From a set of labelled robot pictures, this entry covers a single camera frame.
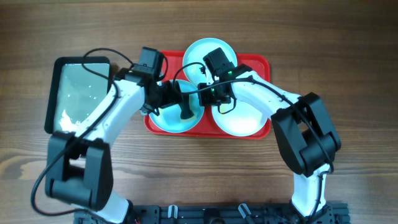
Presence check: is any black water tray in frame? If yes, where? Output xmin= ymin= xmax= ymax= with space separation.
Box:
xmin=44 ymin=57 xmax=111 ymax=134

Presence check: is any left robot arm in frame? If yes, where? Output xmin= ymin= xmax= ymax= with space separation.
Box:
xmin=36 ymin=47 xmax=193 ymax=223

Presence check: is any green yellow sponge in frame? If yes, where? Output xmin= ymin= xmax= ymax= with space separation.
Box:
xmin=180 ymin=106 xmax=194 ymax=120

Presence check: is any light blue plate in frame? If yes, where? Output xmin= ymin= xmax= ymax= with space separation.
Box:
xmin=149 ymin=79 xmax=205 ymax=133
xmin=182 ymin=38 xmax=238 ymax=86

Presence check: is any white plate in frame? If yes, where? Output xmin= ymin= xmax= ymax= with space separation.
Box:
xmin=211 ymin=100 xmax=268 ymax=137

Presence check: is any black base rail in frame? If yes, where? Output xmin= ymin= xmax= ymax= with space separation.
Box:
xmin=73 ymin=203 xmax=351 ymax=224

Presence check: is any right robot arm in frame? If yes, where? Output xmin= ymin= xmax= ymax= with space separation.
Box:
xmin=198 ymin=48 xmax=341 ymax=223

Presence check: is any red plastic tray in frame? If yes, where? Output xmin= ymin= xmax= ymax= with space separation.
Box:
xmin=144 ymin=50 xmax=271 ymax=139

